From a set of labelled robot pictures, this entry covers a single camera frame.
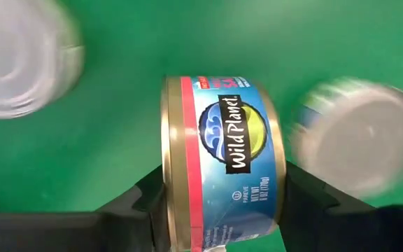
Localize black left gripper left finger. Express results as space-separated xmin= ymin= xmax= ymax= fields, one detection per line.
xmin=0 ymin=164 xmax=171 ymax=252

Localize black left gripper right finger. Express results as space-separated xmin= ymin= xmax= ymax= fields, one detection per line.
xmin=278 ymin=160 xmax=403 ymax=252

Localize Bumble Bee tuna can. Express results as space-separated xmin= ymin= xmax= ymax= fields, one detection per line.
xmin=288 ymin=77 xmax=403 ymax=200
xmin=0 ymin=0 xmax=85 ymax=120

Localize Wild Planet salmon can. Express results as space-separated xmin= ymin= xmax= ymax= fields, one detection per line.
xmin=160 ymin=75 xmax=288 ymax=252

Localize green table mat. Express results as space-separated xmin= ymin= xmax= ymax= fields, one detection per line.
xmin=0 ymin=0 xmax=403 ymax=252

